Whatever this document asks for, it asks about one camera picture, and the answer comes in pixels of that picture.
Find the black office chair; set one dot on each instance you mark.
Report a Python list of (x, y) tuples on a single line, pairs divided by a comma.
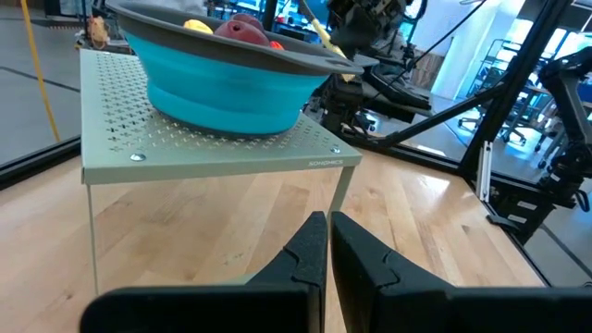
[(513, 131)]

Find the blue collapsible colander grey rim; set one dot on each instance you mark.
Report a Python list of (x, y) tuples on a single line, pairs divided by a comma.
[(222, 92)]

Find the dark red pomegranate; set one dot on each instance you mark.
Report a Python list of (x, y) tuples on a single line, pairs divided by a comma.
[(252, 19), (240, 33)]

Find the silver aluminium post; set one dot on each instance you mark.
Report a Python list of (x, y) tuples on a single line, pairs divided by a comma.
[(484, 171)]

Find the green perforated metal shelf riser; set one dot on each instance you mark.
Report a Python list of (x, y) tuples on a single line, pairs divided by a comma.
[(139, 152)]

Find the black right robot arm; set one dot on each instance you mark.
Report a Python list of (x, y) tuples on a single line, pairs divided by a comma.
[(351, 102)]

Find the tan plush toy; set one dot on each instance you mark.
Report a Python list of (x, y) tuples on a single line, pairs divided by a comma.
[(97, 31)]

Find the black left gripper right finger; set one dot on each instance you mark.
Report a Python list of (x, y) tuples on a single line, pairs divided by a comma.
[(416, 314)]

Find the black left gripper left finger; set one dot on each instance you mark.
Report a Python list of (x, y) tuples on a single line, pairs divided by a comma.
[(259, 310)]

